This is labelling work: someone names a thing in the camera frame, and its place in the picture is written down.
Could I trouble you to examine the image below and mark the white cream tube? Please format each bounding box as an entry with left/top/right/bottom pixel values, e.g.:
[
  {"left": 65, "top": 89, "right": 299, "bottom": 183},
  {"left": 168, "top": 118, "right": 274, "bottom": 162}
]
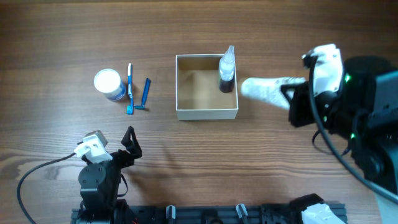
[{"left": 239, "top": 77, "right": 305, "bottom": 110}]

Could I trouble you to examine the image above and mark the dark blue spray bottle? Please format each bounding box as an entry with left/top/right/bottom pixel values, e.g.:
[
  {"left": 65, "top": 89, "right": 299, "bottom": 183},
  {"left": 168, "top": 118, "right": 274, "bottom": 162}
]
[{"left": 219, "top": 45, "right": 235, "bottom": 93}]

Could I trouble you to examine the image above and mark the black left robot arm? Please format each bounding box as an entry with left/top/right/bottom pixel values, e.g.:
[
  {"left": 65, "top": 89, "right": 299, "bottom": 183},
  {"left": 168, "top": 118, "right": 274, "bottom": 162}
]
[{"left": 71, "top": 126, "right": 142, "bottom": 223}]

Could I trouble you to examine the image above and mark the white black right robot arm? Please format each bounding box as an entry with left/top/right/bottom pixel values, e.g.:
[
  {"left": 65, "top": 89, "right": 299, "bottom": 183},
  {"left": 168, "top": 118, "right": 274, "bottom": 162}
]
[{"left": 280, "top": 55, "right": 397, "bottom": 223}]

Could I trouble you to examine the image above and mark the blue white toothbrush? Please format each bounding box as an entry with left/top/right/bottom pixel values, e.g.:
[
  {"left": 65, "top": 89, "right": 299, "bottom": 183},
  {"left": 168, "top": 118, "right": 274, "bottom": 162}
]
[{"left": 126, "top": 63, "right": 134, "bottom": 114}]

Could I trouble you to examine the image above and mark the blue disposable razor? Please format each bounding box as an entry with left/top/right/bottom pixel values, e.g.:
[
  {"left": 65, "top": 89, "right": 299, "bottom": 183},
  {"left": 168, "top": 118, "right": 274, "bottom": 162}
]
[{"left": 134, "top": 78, "right": 151, "bottom": 110}]

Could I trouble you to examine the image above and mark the white open cardboard box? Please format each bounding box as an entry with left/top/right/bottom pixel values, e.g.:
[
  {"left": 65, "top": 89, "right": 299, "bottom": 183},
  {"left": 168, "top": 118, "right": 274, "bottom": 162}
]
[{"left": 175, "top": 54, "right": 239, "bottom": 121}]

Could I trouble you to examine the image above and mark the black right camera cable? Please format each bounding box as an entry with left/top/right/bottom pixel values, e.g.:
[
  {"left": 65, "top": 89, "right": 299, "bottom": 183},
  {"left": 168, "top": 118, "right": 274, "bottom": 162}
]
[{"left": 307, "top": 55, "right": 398, "bottom": 205}]

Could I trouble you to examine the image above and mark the black camera cable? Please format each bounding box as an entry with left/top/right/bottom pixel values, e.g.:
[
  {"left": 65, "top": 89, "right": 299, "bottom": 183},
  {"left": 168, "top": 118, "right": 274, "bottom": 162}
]
[
  {"left": 307, "top": 55, "right": 398, "bottom": 205},
  {"left": 16, "top": 151, "right": 82, "bottom": 224}
]

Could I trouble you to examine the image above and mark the black left camera cable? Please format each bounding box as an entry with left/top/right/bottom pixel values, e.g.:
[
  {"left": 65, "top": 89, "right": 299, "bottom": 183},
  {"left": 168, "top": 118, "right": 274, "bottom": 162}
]
[{"left": 16, "top": 151, "right": 82, "bottom": 224}]

